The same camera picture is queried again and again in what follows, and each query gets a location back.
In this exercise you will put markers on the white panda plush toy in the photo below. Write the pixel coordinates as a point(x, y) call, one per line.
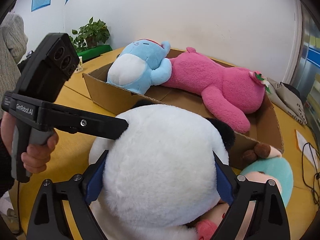
point(162, 167)

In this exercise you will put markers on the beige tote bag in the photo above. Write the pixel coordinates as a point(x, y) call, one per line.
point(287, 107)

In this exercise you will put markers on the light blue plush toy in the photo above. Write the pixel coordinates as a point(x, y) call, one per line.
point(140, 62)

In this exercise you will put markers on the teal and pink plush toy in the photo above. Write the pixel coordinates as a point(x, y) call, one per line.
point(282, 172)

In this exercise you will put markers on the green planter box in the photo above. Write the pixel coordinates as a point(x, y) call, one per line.
point(97, 51)

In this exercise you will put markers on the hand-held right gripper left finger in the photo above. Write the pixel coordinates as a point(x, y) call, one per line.
point(96, 180)

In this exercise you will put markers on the orange envelope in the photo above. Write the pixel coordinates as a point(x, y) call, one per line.
point(296, 142)

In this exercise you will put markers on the glass door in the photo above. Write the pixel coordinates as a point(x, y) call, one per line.
point(312, 55)

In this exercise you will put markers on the white cup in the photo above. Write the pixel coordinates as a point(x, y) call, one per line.
point(79, 63)

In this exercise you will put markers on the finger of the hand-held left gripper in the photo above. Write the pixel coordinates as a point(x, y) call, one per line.
point(100, 127)

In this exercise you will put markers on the potted green plant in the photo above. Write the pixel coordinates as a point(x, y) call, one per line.
point(92, 32)

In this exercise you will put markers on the person's left hand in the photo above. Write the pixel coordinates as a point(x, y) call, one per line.
point(37, 157)

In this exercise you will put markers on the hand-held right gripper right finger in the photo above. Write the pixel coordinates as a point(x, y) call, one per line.
point(225, 185)

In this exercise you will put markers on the cardboard box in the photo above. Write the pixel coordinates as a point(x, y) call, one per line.
point(110, 97)

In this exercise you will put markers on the white paper sheet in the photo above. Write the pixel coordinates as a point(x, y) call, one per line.
point(303, 140)

